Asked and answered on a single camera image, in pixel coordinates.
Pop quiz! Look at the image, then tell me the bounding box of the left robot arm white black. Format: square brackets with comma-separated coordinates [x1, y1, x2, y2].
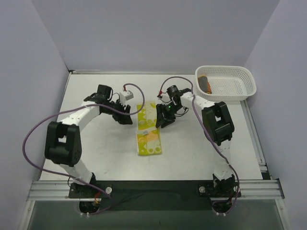
[45, 85, 134, 197]

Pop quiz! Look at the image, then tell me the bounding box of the white plastic perforated basket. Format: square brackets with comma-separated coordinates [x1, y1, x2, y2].
[195, 65, 257, 102]

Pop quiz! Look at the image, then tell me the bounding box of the orange grey towel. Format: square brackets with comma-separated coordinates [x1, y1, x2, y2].
[197, 75, 212, 94]

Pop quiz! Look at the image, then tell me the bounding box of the yellow green towel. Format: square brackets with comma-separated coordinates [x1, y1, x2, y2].
[136, 101, 162, 156]

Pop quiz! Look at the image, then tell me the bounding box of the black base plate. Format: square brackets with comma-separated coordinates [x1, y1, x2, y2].
[69, 180, 241, 213]

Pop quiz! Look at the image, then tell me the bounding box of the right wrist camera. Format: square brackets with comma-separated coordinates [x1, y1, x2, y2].
[166, 85, 179, 99]

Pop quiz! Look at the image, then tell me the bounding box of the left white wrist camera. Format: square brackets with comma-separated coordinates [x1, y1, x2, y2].
[119, 91, 134, 104]

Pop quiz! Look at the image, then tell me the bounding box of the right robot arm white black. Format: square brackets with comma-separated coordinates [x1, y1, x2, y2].
[155, 85, 236, 196]

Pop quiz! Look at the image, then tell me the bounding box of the aluminium frame rail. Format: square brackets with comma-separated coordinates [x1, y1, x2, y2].
[27, 180, 285, 201]

